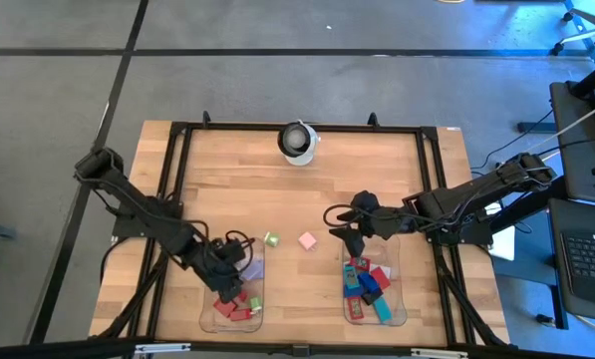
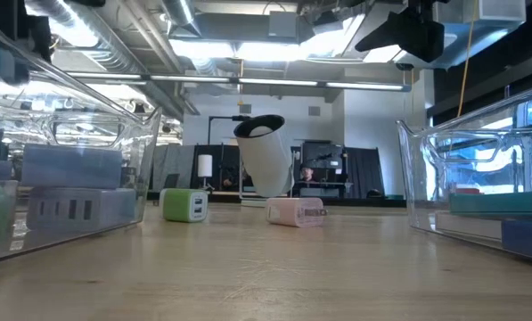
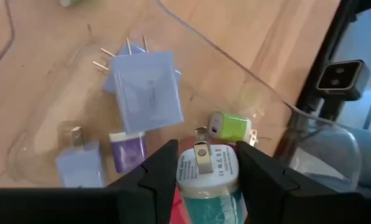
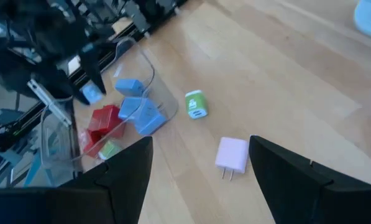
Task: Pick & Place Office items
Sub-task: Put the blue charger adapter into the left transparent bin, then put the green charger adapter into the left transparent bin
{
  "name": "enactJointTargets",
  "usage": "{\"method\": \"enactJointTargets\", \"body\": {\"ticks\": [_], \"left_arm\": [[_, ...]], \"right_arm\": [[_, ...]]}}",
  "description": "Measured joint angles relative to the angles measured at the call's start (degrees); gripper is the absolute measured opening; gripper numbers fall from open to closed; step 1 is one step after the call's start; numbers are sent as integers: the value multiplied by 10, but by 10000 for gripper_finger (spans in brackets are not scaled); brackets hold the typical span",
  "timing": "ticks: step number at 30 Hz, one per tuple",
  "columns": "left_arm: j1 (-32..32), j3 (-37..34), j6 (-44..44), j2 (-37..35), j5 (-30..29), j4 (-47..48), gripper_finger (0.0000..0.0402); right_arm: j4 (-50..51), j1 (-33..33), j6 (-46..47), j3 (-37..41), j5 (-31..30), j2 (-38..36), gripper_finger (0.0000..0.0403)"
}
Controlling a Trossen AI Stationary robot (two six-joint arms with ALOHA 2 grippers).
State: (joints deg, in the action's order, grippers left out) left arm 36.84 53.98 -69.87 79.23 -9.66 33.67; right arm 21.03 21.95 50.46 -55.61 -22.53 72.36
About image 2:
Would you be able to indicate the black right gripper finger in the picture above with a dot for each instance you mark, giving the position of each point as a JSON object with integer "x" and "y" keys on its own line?
{"x": 383, "y": 35}

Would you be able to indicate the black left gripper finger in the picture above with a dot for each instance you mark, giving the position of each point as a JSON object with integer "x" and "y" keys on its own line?
{"x": 40, "y": 40}

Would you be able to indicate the small teal plug charger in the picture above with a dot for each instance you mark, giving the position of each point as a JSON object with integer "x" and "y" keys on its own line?
{"x": 0, "y": 62}

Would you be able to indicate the lavender wall charger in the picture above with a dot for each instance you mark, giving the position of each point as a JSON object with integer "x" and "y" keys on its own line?
{"x": 71, "y": 166}

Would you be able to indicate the red picture card box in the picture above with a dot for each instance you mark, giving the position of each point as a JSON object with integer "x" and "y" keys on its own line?
{"x": 468, "y": 191}

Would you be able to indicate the lavender multiport charger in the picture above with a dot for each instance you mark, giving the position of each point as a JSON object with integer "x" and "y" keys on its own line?
{"x": 80, "y": 208}

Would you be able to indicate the teal picture card box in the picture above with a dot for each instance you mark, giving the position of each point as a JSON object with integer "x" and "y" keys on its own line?
{"x": 499, "y": 203}

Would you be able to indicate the blue box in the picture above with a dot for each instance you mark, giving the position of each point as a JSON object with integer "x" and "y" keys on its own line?
{"x": 526, "y": 239}

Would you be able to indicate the grey ceiling box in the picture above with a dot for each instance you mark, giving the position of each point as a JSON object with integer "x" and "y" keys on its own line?
{"x": 282, "y": 24}

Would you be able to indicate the long ceiling light strip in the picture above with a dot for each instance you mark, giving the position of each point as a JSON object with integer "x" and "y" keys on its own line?
{"x": 274, "y": 82}

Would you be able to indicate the bright ceiling light panel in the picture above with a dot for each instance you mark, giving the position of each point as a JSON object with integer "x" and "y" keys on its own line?
{"x": 265, "y": 50}

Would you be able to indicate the black monitor equipment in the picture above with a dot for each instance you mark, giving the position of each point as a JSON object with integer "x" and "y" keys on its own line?
{"x": 323, "y": 156}

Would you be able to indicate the black curtain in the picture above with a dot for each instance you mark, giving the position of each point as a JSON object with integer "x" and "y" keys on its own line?
{"x": 363, "y": 171}

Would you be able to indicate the person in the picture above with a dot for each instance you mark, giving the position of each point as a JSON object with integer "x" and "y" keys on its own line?
{"x": 229, "y": 181}
{"x": 307, "y": 172}

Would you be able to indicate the background desk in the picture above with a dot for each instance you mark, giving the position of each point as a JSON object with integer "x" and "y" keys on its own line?
{"x": 328, "y": 189}

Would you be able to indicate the white cylindrical cup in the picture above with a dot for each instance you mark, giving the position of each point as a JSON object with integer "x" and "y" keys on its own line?
{"x": 267, "y": 165}

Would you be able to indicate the black boom stand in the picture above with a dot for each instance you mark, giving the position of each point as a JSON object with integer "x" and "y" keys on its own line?
{"x": 223, "y": 117}

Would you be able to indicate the grey partition panel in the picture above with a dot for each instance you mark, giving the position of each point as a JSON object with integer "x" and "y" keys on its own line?
{"x": 174, "y": 162}

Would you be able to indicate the clear plastic bin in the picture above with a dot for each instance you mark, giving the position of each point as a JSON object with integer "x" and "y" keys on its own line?
{"x": 69, "y": 238}
{"x": 470, "y": 245}

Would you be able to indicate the black curtain panel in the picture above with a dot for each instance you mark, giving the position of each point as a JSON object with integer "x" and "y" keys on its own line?
{"x": 221, "y": 156}

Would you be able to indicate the white table lamp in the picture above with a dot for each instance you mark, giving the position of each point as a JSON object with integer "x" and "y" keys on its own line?
{"x": 204, "y": 166}

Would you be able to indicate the silver rectangular air duct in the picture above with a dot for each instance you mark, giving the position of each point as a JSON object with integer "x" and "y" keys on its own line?
{"x": 484, "y": 27}

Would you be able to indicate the pink wall charger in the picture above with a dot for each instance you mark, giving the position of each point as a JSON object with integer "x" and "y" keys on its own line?
{"x": 294, "y": 212}

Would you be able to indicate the green usb wall charger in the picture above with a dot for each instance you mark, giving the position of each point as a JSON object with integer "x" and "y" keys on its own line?
{"x": 178, "y": 206}

